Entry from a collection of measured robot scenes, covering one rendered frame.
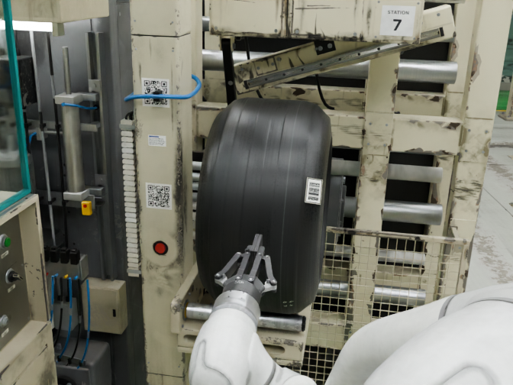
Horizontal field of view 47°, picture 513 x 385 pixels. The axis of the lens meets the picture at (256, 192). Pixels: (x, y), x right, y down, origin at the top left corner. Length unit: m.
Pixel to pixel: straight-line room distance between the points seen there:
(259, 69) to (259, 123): 0.46
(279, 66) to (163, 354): 0.97
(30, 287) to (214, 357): 0.85
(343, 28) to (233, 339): 1.03
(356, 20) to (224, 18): 0.38
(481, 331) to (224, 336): 0.56
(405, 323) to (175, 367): 1.29
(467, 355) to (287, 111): 1.13
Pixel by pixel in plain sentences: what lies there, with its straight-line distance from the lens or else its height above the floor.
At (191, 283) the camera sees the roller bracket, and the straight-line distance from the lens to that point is 1.78.
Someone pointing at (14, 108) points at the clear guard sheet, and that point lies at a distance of 1.55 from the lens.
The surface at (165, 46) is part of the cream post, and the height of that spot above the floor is 1.63.
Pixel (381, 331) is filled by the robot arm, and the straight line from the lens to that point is 0.76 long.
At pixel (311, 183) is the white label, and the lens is 1.41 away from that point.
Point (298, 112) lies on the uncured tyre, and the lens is 1.54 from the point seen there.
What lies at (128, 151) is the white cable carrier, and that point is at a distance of 1.68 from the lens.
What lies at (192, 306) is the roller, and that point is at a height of 0.92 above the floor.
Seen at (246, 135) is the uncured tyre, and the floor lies 1.44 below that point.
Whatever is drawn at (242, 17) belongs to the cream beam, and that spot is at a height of 1.69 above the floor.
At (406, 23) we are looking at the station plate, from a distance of 1.76.
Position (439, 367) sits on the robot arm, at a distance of 0.48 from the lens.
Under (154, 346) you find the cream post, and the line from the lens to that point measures 1.92.
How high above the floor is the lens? 1.80
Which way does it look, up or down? 20 degrees down
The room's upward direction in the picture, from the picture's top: 2 degrees clockwise
